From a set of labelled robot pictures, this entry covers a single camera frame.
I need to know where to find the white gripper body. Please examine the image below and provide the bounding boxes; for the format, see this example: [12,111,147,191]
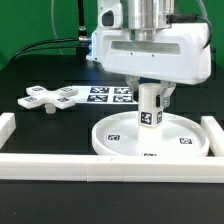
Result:
[89,23,211,85]

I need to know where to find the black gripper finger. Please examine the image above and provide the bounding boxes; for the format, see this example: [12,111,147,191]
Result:
[126,75,139,100]
[156,81,176,108]

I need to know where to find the white round table top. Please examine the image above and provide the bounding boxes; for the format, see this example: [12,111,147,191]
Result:
[92,111,210,158]

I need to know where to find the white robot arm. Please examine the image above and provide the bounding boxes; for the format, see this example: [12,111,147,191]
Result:
[87,0,212,108]

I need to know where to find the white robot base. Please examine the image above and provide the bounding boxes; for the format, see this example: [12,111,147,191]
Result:
[85,0,126,63]

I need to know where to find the white marker sheet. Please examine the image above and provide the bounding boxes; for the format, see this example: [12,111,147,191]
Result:
[73,86,136,105]

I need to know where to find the black vertical pole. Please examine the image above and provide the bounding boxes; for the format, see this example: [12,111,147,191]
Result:
[77,0,87,41]

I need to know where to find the white cross-shaped table base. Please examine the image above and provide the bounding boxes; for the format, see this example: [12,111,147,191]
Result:
[17,86,78,114]

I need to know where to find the black cables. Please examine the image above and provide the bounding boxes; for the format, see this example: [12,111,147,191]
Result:
[6,37,93,66]

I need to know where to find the white U-shaped fence frame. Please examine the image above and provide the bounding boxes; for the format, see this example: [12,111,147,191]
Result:
[0,113,224,183]

